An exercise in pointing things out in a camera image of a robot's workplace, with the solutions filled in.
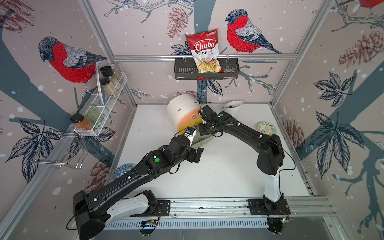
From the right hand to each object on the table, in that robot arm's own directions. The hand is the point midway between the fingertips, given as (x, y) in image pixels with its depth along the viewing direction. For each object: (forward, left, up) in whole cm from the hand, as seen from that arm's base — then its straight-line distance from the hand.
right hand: (201, 130), depth 88 cm
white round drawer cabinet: (+11, +14, +8) cm, 20 cm away
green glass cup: (-8, +52, +23) cm, 57 cm away
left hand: (-15, +1, +10) cm, 18 cm away
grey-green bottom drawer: (-4, 0, -6) cm, 7 cm away
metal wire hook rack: (-18, +59, +9) cm, 62 cm away
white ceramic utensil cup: (+20, -22, -1) cm, 30 cm away
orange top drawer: (+4, +6, +8) cm, 11 cm away
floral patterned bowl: (+12, -47, -12) cm, 50 cm away
